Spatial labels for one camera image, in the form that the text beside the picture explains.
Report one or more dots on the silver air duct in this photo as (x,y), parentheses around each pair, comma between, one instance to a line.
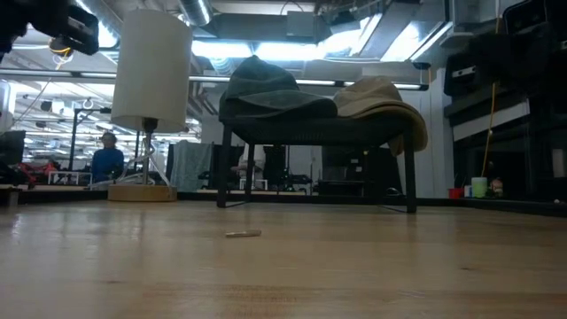
(195,11)

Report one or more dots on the person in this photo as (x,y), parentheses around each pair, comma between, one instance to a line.
(107,161)
(253,159)

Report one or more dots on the black perforated metal stand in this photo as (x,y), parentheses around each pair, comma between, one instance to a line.
(310,130)

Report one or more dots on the small colourful figurine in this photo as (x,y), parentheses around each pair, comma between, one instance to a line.
(497,188)

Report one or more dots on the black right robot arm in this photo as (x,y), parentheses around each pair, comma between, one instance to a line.
(531,26)

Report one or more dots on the small pale flat strip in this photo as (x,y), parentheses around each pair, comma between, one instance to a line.
(243,233)

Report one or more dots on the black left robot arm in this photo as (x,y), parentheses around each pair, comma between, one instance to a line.
(66,26)

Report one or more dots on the black pole stand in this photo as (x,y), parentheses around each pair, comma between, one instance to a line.
(73,142)

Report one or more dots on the dark green cap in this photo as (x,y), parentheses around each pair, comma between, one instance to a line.
(266,88)

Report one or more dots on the black equipment cabinet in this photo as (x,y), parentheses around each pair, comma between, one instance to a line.
(354,170)

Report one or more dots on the red cup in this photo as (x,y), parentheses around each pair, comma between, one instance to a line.
(455,193)

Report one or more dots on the grey cloth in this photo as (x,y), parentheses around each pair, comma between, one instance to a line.
(190,164)

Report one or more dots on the dark monitor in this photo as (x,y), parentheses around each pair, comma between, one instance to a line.
(11,148)

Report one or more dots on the long ceiling tube light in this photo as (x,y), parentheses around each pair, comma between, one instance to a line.
(310,82)

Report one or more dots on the pale green cup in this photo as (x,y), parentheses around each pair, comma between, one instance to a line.
(479,188)

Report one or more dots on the white shade wooden base lamp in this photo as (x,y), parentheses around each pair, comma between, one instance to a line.
(150,71)

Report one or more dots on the red cloth pile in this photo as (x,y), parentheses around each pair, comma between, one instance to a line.
(37,169)

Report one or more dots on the beige cap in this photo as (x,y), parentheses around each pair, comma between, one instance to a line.
(376,99)

